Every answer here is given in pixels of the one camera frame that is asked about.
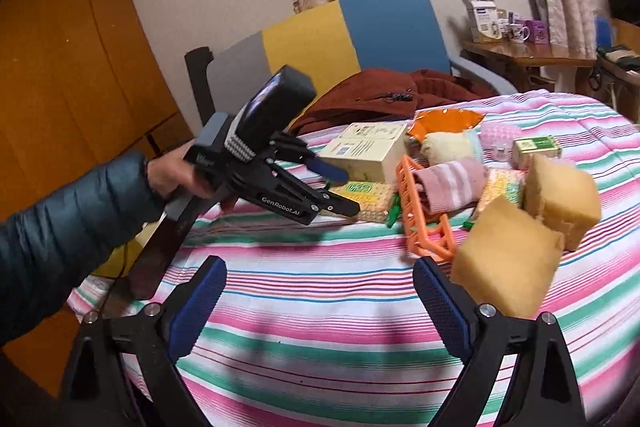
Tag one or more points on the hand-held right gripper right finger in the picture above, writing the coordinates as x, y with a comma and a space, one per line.
440, 302

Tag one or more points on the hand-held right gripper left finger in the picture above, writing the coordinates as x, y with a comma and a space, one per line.
200, 302

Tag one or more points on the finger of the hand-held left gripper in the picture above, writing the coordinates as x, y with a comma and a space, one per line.
327, 171
340, 205

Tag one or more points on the large cracker packet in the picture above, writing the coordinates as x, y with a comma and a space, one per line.
365, 202

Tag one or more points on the cream cardboard box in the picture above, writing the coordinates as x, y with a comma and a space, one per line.
367, 152

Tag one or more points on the green snack wrapper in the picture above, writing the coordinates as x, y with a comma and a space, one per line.
394, 212

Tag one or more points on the orange plastic rack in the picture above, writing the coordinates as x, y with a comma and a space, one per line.
406, 202

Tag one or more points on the yellow sponge block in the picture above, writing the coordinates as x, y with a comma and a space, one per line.
505, 257
565, 202

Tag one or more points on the pink striped towel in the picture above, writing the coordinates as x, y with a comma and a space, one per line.
450, 184

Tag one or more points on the orange snack packet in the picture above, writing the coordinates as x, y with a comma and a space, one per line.
445, 121

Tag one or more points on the person's left forearm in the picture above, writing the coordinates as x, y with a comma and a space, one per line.
65, 232

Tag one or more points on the person's left hand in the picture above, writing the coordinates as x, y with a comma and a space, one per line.
170, 177

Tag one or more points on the dark red jacket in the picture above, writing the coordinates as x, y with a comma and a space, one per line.
360, 97

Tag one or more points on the grey yellow blue chair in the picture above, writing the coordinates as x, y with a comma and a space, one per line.
310, 52

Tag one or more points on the pink green striped blanket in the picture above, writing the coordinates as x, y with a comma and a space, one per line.
320, 322

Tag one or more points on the pale yellow rolled towel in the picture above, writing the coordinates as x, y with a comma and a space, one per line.
447, 147

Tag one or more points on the pink plastic bottle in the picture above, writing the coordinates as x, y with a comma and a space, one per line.
500, 134

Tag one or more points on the small green cream box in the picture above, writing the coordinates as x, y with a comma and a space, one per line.
537, 149

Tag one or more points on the wooden wardrobe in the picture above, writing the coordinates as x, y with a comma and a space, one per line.
60, 57

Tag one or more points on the white carton with utensils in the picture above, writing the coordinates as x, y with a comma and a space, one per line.
482, 22

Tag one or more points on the wooden side table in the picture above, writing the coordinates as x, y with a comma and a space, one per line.
525, 54

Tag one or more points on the white mug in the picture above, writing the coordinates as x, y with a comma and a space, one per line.
517, 32

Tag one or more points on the purple box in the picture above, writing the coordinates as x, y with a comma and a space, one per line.
537, 32

